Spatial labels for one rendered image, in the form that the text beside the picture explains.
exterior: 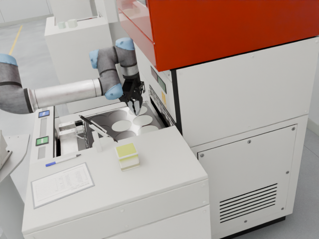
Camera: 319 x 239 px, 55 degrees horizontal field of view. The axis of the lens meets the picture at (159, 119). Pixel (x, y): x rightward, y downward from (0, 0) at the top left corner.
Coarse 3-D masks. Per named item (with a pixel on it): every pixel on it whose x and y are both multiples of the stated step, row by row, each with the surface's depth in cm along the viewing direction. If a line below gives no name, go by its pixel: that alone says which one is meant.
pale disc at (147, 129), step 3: (144, 126) 147; (147, 126) 147; (150, 126) 146; (153, 126) 146; (141, 129) 145; (144, 129) 145; (147, 129) 144; (150, 129) 144; (153, 129) 144; (156, 129) 143; (138, 132) 143; (141, 132) 143; (144, 132) 143; (147, 132) 142
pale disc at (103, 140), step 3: (99, 138) 143; (102, 138) 142; (105, 138) 142; (108, 138) 142; (111, 138) 142; (102, 141) 140; (105, 141) 140; (108, 141) 140; (111, 141) 140; (93, 144) 139; (102, 144) 138
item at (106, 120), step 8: (144, 104) 166; (112, 112) 162; (120, 112) 161; (128, 112) 160; (96, 120) 157; (104, 120) 156; (112, 120) 155; (120, 120) 154; (128, 120) 153; (152, 120) 151; (88, 128) 152; (104, 128) 150; (136, 128) 146; (160, 128) 144; (88, 136) 145; (112, 136) 143; (120, 136) 142; (128, 136) 142
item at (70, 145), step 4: (76, 128) 162; (64, 140) 148; (68, 140) 148; (72, 140) 148; (76, 140) 147; (64, 144) 146; (68, 144) 145; (72, 144) 145; (76, 144) 144; (64, 148) 143; (68, 148) 142; (72, 148) 142; (76, 148) 141; (64, 152) 140; (68, 152) 140; (72, 152) 139
